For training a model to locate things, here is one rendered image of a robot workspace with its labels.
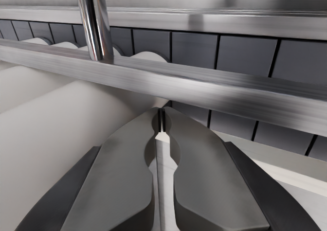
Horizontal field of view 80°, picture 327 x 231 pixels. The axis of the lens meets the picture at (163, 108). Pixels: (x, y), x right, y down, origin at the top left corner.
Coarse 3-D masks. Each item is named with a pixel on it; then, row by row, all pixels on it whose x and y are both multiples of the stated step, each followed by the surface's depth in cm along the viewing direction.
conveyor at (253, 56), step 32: (0, 32) 28; (32, 32) 24; (64, 32) 21; (128, 32) 18; (160, 32) 16; (192, 32) 18; (192, 64) 16; (224, 64) 15; (256, 64) 14; (288, 64) 13; (320, 64) 12; (224, 128) 17; (256, 128) 17; (288, 128) 15
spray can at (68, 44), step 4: (56, 44) 20; (60, 44) 20; (64, 44) 20; (68, 44) 21; (72, 44) 21; (76, 44) 21; (72, 48) 20; (76, 48) 21; (0, 60) 16; (0, 64) 16; (4, 64) 16; (8, 64) 16; (12, 64) 16; (16, 64) 16; (0, 68) 15; (4, 68) 15; (8, 68) 16
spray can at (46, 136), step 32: (64, 96) 10; (96, 96) 11; (128, 96) 12; (0, 128) 8; (32, 128) 8; (64, 128) 9; (96, 128) 10; (0, 160) 7; (32, 160) 8; (64, 160) 8; (0, 192) 7; (32, 192) 7; (0, 224) 7
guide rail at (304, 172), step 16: (240, 144) 15; (256, 144) 14; (256, 160) 13; (272, 160) 13; (288, 160) 13; (304, 160) 13; (320, 160) 13; (272, 176) 13; (288, 176) 13; (304, 176) 12; (320, 176) 12; (320, 192) 12
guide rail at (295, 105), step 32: (32, 64) 12; (64, 64) 11; (96, 64) 9; (128, 64) 9; (160, 64) 9; (160, 96) 8; (192, 96) 8; (224, 96) 7; (256, 96) 6; (288, 96) 6; (320, 96) 6; (320, 128) 6
